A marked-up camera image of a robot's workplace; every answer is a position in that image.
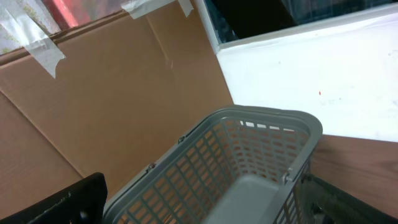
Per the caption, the left strip of tape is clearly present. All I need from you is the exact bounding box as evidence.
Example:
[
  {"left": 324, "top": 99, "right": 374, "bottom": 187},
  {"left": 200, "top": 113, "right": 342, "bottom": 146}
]
[{"left": 1, "top": 6, "right": 66, "bottom": 79}]

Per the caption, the strip of tape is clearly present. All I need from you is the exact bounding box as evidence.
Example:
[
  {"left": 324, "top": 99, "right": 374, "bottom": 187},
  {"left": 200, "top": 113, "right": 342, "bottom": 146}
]
[
  {"left": 121, "top": 0, "right": 193, "bottom": 19},
  {"left": 1, "top": 6, "right": 66, "bottom": 79}
]

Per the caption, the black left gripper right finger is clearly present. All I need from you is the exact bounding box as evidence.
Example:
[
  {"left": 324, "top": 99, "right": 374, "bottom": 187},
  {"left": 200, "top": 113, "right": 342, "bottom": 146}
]
[{"left": 300, "top": 174, "right": 397, "bottom": 224}]

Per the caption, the right strip of tape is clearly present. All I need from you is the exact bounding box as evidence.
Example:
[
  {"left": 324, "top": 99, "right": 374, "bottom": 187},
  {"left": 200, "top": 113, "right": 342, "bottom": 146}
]
[{"left": 121, "top": 0, "right": 193, "bottom": 19}]

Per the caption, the brown cardboard panel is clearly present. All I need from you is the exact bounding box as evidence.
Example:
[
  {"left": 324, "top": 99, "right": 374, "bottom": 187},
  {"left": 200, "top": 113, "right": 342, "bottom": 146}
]
[{"left": 1, "top": 2, "right": 232, "bottom": 217}]

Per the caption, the grey plastic mesh basket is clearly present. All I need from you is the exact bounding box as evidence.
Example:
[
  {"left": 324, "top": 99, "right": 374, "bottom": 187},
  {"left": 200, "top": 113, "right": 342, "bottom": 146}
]
[{"left": 103, "top": 105, "right": 323, "bottom": 223}]

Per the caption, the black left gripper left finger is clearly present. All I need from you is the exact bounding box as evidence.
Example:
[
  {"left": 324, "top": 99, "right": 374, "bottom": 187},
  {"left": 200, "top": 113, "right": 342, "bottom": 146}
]
[{"left": 1, "top": 172, "right": 108, "bottom": 224}]

